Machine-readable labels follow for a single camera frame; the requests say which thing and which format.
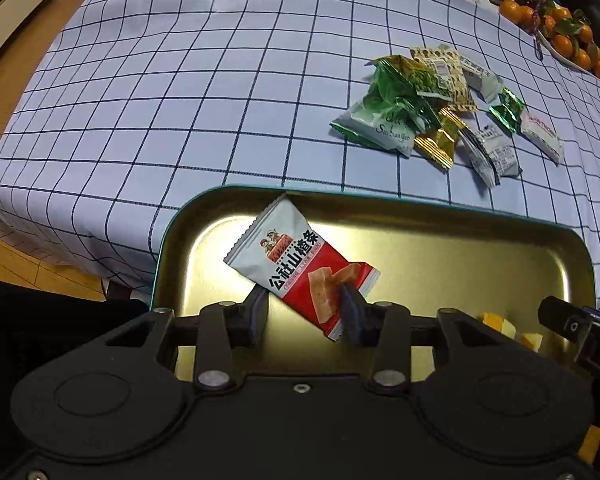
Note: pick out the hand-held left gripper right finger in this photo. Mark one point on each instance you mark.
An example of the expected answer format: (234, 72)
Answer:
(349, 312)

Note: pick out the grey and white snack packet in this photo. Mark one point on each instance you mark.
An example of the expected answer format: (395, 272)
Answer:
(505, 152)
(480, 162)

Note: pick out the yellow snack packet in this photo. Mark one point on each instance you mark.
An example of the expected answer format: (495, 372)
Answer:
(495, 324)

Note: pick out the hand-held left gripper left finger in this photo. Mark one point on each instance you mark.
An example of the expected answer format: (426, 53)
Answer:
(257, 312)

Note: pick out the crumpled green snack packet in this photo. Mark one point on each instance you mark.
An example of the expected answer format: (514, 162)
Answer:
(395, 80)

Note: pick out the white fruit plate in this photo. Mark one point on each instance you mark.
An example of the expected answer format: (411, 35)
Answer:
(560, 58)

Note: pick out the pile of oranges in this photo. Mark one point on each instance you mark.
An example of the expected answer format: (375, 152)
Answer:
(562, 42)

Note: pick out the white packet with red label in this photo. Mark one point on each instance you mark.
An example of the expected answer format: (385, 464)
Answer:
(542, 135)

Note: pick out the green and white snack packet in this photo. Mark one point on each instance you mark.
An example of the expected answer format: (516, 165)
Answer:
(375, 130)

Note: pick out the red and white snack packet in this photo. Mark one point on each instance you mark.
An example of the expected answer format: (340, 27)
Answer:
(280, 245)

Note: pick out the white checked tablecloth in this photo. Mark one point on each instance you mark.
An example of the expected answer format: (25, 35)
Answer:
(180, 85)

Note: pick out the gold foil snack packet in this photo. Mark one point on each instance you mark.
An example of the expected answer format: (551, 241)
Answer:
(437, 142)

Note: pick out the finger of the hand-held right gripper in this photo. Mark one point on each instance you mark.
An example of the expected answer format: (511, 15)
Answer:
(557, 317)

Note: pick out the small green foil packet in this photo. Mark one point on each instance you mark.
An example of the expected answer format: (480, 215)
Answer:
(507, 110)

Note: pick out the long white snack packet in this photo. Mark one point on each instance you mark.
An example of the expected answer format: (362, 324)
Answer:
(480, 77)

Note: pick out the olive and beige snack packet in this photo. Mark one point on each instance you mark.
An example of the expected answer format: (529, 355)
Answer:
(445, 72)

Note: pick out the gold metal tin tray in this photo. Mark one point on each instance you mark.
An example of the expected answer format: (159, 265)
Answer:
(430, 260)

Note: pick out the white cabinet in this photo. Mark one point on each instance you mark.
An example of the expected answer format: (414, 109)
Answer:
(10, 5)

